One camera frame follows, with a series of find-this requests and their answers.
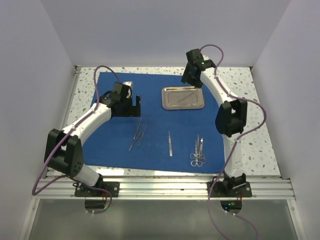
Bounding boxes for broad steel tweezers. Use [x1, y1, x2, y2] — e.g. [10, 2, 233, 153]
[133, 117, 142, 140]

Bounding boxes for fine steel tweezers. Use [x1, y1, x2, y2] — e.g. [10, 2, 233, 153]
[138, 124, 147, 147]

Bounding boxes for blue surgical drape cloth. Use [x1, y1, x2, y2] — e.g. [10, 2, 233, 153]
[82, 73, 225, 174]

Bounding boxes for steel scissors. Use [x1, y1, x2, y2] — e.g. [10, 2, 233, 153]
[190, 138, 206, 167]

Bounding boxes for steel hemostat forceps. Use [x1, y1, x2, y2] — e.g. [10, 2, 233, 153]
[191, 135, 206, 164]

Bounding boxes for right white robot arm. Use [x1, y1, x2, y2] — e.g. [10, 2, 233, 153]
[181, 48, 248, 197]

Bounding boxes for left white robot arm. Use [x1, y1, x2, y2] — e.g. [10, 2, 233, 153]
[45, 81, 141, 197]

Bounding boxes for stainless steel instrument tray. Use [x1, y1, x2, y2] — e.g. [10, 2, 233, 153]
[161, 86, 205, 110]

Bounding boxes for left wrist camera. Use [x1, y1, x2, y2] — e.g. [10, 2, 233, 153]
[123, 81, 134, 88]

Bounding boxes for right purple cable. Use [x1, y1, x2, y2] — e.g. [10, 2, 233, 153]
[199, 44, 268, 240]

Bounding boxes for purple cable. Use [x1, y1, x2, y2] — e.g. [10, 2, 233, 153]
[31, 65, 123, 215]
[199, 44, 268, 240]

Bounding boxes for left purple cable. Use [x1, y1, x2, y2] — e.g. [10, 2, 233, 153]
[31, 65, 123, 215]

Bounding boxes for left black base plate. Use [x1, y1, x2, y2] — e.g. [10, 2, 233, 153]
[72, 181, 120, 198]

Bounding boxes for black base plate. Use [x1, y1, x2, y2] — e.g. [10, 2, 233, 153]
[210, 181, 253, 198]
[72, 181, 120, 198]

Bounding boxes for aluminium mounting rail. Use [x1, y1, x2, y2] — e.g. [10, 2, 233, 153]
[34, 175, 295, 200]

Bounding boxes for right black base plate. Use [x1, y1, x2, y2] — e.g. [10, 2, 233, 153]
[210, 181, 253, 198]

